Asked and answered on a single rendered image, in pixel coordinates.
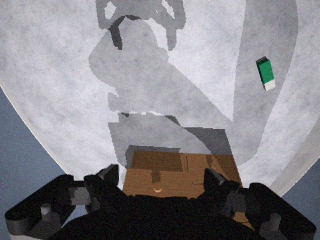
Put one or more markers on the orange wooden drawer front with round knob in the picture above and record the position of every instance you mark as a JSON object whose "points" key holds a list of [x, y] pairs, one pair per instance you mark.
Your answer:
{"points": [[240, 217], [196, 164], [149, 182], [154, 161]]}

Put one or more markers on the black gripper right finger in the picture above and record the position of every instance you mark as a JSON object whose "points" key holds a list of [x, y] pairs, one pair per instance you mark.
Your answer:
{"points": [[262, 207]]}

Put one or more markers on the green and white eraser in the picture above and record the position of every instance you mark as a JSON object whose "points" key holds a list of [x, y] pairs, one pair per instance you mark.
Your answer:
{"points": [[266, 74]]}

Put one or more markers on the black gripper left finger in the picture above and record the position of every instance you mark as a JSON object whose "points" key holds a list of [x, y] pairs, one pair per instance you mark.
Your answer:
{"points": [[37, 216]]}

